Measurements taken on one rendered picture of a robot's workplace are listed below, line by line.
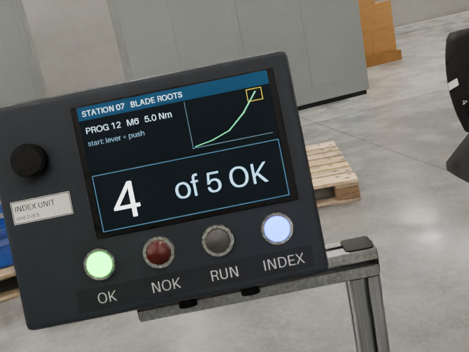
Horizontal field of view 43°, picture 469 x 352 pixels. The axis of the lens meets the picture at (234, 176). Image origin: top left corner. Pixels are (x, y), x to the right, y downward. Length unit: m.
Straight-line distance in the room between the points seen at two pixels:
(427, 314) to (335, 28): 4.74
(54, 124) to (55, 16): 12.37
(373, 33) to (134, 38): 4.19
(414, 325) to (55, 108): 2.06
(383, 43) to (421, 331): 7.27
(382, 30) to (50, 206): 8.91
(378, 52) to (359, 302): 8.76
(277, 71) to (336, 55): 6.33
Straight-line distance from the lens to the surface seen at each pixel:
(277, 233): 0.49
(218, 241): 0.49
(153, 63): 6.28
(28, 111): 0.52
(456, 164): 1.09
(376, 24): 9.25
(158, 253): 0.49
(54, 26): 12.87
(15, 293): 3.52
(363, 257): 0.58
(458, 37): 1.37
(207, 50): 6.36
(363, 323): 0.62
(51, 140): 0.52
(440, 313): 2.51
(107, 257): 0.50
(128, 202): 0.50
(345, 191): 3.69
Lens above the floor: 1.30
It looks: 16 degrees down
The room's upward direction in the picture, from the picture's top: 11 degrees counter-clockwise
